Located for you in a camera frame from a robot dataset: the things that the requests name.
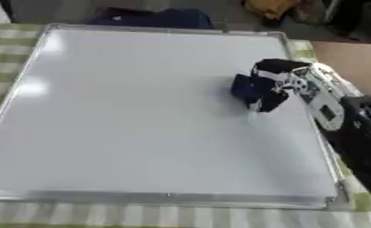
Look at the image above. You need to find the yellow bag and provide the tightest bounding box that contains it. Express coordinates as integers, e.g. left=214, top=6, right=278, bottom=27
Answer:
left=242, top=0, right=302, bottom=20

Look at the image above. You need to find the white whiteboard with silver frame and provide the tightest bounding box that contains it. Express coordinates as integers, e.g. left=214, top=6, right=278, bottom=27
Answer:
left=0, top=23, right=352, bottom=211

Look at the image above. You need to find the dark blue bag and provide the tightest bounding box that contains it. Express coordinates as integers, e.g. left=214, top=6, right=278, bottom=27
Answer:
left=84, top=7, right=216, bottom=30

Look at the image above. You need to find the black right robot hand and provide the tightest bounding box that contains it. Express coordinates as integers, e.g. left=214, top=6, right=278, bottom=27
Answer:
left=247, top=58, right=316, bottom=113

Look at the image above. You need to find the dark blue whiteboard eraser brush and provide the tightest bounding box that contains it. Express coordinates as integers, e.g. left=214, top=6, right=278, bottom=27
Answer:
left=229, top=73, right=265, bottom=105

